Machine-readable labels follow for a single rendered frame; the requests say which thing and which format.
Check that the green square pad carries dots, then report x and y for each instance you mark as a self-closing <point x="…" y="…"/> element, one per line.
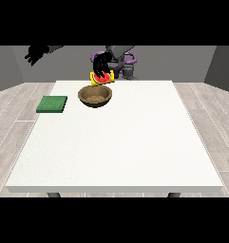
<point x="52" y="104"/>

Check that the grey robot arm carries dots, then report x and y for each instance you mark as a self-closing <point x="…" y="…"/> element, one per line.
<point x="55" y="48"/>
<point x="119" y="51"/>

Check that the brown wooden bowl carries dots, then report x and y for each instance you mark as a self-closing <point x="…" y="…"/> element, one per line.
<point x="95" y="96"/>

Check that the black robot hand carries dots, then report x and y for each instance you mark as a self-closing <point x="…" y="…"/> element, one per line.
<point x="101" y="63"/>
<point x="36" y="52"/>

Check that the yellow cup with melon print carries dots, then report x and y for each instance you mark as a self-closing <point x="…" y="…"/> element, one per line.
<point x="109" y="79"/>

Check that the dark table leg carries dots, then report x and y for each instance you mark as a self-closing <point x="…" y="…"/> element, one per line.
<point x="174" y="194"/>
<point x="54" y="194"/>

